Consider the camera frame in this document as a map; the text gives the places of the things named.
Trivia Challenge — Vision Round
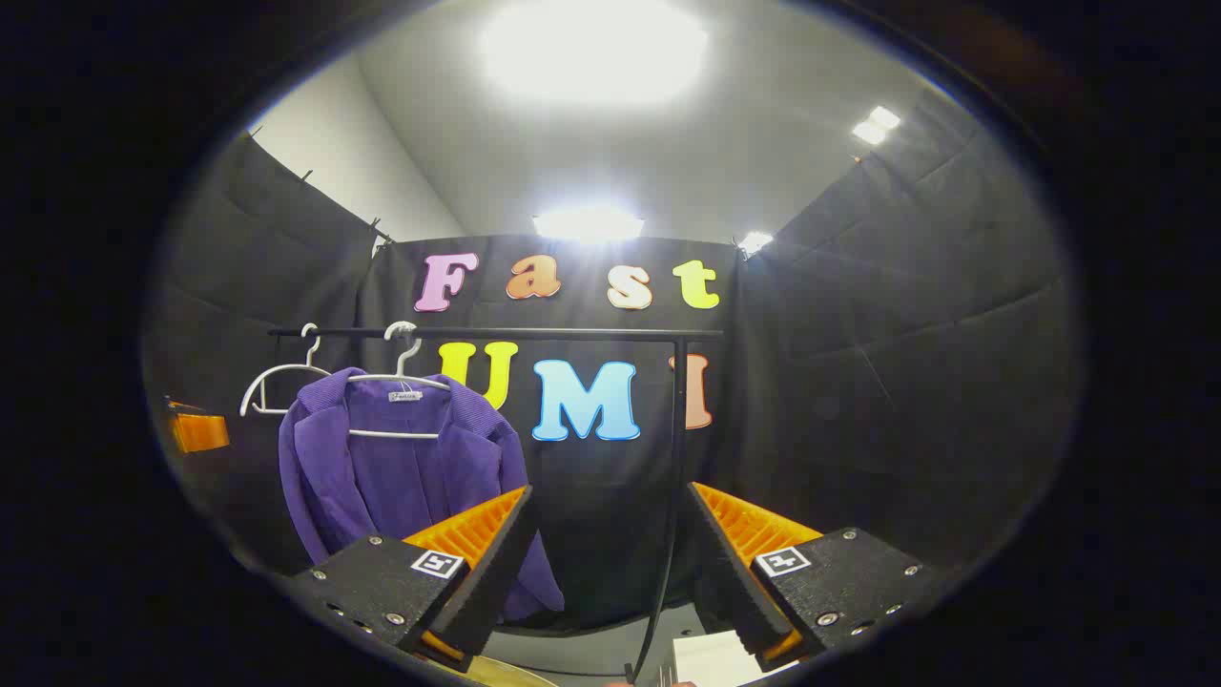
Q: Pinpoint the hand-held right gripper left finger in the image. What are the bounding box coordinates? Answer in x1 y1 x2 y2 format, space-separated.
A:
289 485 543 674

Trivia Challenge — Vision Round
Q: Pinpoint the double ceiling light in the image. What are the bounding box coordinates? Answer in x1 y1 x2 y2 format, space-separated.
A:
851 104 903 147

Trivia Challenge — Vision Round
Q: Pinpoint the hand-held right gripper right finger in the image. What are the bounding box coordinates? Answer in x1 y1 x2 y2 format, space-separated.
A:
685 481 943 672

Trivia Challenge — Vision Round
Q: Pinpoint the black backdrop cloth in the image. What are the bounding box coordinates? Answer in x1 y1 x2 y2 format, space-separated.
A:
143 129 1084 633

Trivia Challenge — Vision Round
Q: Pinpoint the black metal clothes rack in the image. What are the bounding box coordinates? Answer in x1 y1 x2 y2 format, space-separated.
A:
267 326 726 683

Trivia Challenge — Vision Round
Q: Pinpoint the white plastic hanger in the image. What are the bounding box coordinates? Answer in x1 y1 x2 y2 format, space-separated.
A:
238 323 332 419
345 321 453 441

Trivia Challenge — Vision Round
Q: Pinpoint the purple ribbed jacket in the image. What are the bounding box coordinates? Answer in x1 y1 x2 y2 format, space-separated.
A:
278 366 566 623

